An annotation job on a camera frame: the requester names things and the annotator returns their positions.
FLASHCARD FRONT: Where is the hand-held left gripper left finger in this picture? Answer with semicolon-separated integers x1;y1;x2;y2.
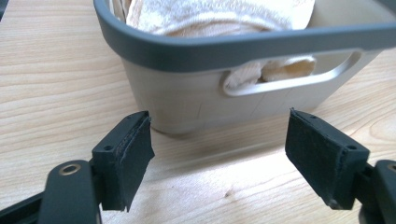
92;110;156;213

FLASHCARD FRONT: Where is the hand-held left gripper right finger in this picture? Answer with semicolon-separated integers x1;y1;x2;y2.
284;107;371;211

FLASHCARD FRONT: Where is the white basket with grey rim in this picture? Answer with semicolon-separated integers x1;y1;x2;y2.
92;0;396;136

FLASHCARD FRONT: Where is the white towel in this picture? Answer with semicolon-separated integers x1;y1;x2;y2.
111;0;318;91

